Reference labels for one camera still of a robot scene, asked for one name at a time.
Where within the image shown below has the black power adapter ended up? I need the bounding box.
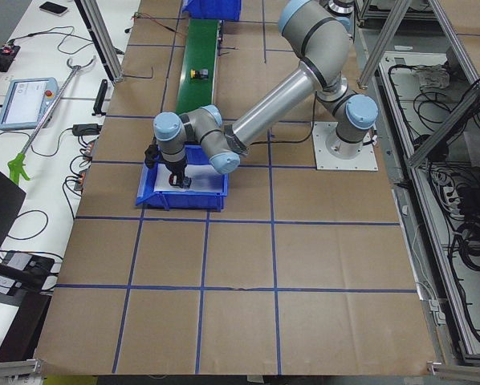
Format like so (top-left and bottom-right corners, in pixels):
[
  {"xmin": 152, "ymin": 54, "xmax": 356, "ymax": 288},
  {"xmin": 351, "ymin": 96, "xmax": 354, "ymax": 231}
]
[{"xmin": 71, "ymin": 124, "xmax": 102, "ymax": 137}]

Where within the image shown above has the blue bin robot right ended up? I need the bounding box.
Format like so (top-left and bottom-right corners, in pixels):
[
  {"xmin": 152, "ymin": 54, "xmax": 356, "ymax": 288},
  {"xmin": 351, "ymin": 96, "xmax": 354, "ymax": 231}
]
[{"xmin": 182, "ymin": 0, "xmax": 242, "ymax": 21}]

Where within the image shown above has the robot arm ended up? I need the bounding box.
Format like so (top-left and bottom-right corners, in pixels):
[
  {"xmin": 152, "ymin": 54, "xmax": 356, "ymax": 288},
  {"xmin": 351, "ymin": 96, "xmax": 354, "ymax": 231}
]
[
  {"xmin": 326, "ymin": 0, "xmax": 355, "ymax": 18},
  {"xmin": 144, "ymin": 1, "xmax": 378, "ymax": 188}
]

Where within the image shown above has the grabber reaching tool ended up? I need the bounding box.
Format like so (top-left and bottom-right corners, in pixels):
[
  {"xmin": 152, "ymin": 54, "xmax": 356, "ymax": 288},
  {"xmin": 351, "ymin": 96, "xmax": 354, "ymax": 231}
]
[{"xmin": 7, "ymin": 55, "xmax": 96, "ymax": 185}]

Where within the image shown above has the teach pendant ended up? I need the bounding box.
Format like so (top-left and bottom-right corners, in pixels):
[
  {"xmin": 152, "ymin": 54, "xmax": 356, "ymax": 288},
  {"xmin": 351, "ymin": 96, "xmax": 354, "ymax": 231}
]
[{"xmin": 0, "ymin": 77, "xmax": 59, "ymax": 131}]

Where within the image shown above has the blue bin robot left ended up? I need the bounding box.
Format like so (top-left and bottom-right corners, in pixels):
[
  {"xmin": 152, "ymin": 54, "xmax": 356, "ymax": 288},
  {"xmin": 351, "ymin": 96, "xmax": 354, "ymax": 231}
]
[{"xmin": 136, "ymin": 145, "xmax": 229, "ymax": 211}]

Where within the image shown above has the aluminium frame post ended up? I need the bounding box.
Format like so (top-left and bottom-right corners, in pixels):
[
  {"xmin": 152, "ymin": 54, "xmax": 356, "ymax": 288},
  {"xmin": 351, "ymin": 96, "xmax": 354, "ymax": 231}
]
[{"xmin": 75, "ymin": 0, "xmax": 123, "ymax": 83}]

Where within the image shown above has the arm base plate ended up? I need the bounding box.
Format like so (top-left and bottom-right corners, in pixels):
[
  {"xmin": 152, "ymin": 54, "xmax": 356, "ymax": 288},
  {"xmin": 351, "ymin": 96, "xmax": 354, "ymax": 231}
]
[{"xmin": 312, "ymin": 121, "xmax": 378, "ymax": 172}]

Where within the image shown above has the blue bin robot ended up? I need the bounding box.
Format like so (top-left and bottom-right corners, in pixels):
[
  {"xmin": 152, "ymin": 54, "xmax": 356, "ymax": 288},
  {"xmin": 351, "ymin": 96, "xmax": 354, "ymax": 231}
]
[
  {"xmin": 182, "ymin": 0, "xmax": 242, "ymax": 21},
  {"xmin": 136, "ymin": 145, "xmax": 229, "ymax": 211}
]

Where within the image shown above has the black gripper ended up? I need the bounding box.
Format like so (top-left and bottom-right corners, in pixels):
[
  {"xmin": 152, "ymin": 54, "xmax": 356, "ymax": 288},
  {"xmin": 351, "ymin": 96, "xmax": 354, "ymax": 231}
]
[{"xmin": 163, "ymin": 158, "xmax": 187, "ymax": 188}]

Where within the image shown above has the yellow push button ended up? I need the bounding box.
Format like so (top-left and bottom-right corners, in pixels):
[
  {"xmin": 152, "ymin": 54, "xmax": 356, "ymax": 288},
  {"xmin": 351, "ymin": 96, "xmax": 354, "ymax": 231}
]
[{"xmin": 190, "ymin": 68, "xmax": 209, "ymax": 79}]

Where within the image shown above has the red black conveyor wire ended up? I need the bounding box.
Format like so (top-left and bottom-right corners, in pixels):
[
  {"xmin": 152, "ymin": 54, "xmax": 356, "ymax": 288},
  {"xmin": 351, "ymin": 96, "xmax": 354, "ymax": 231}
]
[{"xmin": 131, "ymin": 11, "xmax": 189, "ymax": 41}]

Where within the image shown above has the green conveyor belt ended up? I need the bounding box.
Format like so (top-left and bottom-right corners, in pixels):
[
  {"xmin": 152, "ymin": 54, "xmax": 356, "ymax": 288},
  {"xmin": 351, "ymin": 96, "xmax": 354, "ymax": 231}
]
[{"xmin": 176, "ymin": 18, "xmax": 220, "ymax": 114}]

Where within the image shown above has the white foam in left bin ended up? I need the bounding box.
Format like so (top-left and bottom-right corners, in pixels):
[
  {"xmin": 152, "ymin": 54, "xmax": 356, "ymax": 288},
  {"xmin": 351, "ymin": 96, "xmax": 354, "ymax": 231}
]
[{"xmin": 153, "ymin": 164, "xmax": 224, "ymax": 193}]

